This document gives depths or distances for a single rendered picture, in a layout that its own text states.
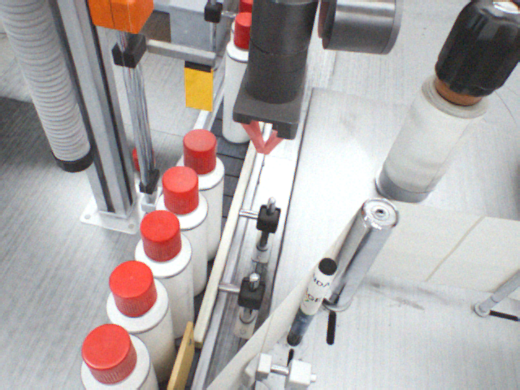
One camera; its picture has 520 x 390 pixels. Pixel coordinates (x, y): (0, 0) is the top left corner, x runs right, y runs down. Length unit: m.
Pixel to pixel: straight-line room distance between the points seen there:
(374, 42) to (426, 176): 0.29
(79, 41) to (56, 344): 0.36
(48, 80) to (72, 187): 0.40
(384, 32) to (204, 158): 0.20
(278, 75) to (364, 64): 0.62
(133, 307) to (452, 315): 0.42
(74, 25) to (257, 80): 0.18
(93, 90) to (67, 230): 0.26
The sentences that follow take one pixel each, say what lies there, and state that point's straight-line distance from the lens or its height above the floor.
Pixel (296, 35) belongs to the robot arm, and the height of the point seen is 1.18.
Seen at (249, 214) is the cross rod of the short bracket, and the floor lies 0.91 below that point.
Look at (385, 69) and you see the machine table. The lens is 1.04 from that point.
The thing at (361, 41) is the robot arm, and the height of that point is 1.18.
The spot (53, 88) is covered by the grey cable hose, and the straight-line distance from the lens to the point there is 0.37.
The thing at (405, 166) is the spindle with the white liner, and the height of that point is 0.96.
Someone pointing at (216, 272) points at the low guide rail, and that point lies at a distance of 0.55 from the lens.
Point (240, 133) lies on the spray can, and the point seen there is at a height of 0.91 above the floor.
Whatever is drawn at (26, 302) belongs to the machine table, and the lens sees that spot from 0.67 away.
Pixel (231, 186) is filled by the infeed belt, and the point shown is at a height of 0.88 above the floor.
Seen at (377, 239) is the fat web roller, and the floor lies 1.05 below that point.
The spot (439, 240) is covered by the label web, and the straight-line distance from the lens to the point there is 0.52.
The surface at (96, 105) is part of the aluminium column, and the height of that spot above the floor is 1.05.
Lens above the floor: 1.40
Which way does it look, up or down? 53 degrees down
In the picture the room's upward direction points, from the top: 10 degrees clockwise
